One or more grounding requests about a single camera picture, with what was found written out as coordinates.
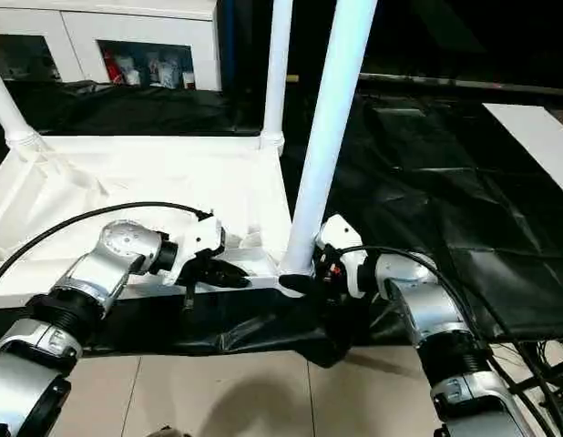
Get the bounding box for white plastic table top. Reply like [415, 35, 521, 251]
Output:
[0, 130, 312, 311]

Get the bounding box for white plastic table leg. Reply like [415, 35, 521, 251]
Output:
[260, 0, 294, 149]
[281, 0, 381, 279]
[0, 58, 42, 160]

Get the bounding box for black plastic mat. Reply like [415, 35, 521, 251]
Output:
[0, 75, 563, 370]

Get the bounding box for red bottle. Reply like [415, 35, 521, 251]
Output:
[102, 50, 121, 84]

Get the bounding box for long dark metal rod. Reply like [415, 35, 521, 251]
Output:
[357, 72, 563, 97]

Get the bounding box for black stand leg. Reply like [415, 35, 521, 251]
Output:
[508, 363, 563, 400]

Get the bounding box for white flat board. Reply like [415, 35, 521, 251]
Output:
[482, 103, 563, 201]

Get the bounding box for white cabinet with glass doors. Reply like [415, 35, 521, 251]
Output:
[0, 0, 223, 92]

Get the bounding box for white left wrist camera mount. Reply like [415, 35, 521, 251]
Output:
[165, 211, 226, 287]

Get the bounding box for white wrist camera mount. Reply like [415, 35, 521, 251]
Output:
[315, 215, 369, 300]
[165, 211, 226, 287]

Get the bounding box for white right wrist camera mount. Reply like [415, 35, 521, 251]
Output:
[315, 215, 369, 300]

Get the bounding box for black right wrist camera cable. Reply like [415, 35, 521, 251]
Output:
[324, 245, 563, 437]

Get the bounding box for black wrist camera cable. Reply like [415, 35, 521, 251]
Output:
[324, 245, 563, 437]
[0, 201, 214, 292]

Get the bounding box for black left wrist camera cable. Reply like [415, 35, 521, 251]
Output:
[0, 201, 214, 292]

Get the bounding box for black floor cables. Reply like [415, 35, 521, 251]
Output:
[513, 339, 563, 437]

